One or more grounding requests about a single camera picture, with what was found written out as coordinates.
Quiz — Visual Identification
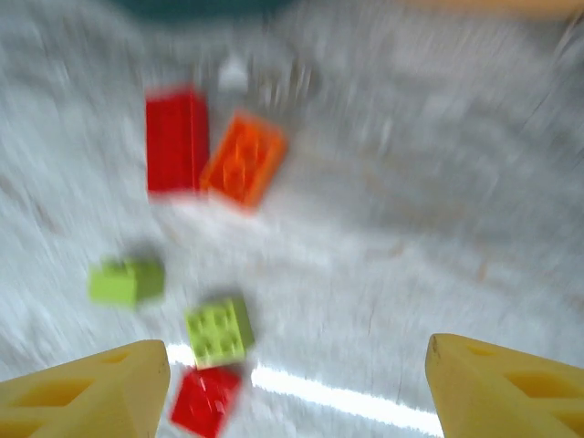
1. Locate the small red lego brick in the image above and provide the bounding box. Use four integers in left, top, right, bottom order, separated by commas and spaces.
169, 364, 243, 438

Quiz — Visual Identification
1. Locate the green sloped lego brick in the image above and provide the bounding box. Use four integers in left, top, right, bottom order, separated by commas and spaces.
87, 255, 166, 310

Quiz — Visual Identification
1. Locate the long red lego brick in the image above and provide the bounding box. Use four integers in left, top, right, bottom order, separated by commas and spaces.
144, 84, 211, 197

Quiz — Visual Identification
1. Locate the dark teal plastic container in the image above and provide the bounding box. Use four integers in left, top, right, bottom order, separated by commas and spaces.
109, 0, 302, 22

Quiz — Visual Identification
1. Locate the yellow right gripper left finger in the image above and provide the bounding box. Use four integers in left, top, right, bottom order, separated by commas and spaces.
0, 339, 172, 438

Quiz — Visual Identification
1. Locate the green square lego brick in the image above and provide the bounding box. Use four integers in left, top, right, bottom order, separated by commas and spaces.
183, 294, 256, 370

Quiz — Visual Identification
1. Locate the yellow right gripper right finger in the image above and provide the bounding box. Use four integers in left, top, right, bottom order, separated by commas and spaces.
425, 332, 584, 438

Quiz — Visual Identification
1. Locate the orange square lego brick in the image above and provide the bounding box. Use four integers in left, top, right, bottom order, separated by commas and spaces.
199, 109, 289, 214

